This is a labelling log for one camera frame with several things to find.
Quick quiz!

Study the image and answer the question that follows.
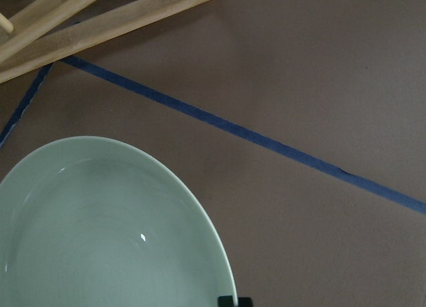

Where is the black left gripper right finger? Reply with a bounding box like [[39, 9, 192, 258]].
[[238, 297, 253, 307]]

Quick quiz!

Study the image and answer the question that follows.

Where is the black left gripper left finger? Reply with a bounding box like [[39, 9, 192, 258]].
[[217, 296, 235, 307]]

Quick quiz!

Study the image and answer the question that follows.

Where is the pale green round plate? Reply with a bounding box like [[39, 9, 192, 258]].
[[1, 137, 238, 306]]

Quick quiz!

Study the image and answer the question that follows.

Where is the brown paper table cover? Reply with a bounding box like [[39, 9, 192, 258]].
[[1, 0, 425, 306]]

